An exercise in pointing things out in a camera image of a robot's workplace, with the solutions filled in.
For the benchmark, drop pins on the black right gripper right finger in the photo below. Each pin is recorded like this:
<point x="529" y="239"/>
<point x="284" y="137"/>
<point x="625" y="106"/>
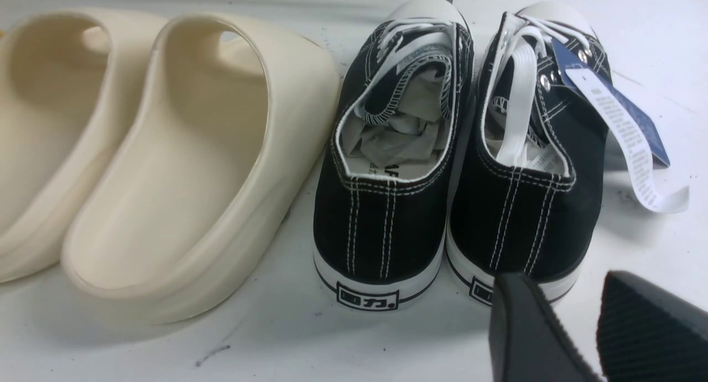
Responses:
<point x="645" y="333"/>

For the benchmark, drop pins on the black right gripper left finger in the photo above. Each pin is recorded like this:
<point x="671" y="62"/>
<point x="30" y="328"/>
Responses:
<point x="526" y="339"/>

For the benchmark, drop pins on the black canvas sneaker, right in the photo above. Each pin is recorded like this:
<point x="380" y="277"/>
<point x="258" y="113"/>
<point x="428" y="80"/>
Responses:
<point x="530" y="189"/>

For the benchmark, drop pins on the black canvas sneaker, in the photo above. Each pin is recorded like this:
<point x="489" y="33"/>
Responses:
<point x="383" y="192"/>
<point x="530" y="189"/>

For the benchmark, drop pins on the blue white hang tag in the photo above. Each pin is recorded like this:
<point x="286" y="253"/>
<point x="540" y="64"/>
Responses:
<point x="633" y="129"/>

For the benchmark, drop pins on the black canvas sneaker, left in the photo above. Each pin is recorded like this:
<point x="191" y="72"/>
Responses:
<point x="383" y="192"/>

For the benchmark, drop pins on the cream slipper, right of pair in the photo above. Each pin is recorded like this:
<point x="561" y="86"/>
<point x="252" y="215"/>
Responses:
<point x="234" y="114"/>

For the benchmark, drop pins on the cream slipper, of pair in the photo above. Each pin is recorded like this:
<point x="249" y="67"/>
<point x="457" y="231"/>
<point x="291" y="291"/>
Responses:
<point x="234" y="114"/>
<point x="72" y="82"/>

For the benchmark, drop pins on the cream slipper, left of pair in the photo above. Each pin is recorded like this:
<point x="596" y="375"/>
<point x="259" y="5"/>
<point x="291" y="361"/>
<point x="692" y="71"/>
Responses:
<point x="72" y="82"/>

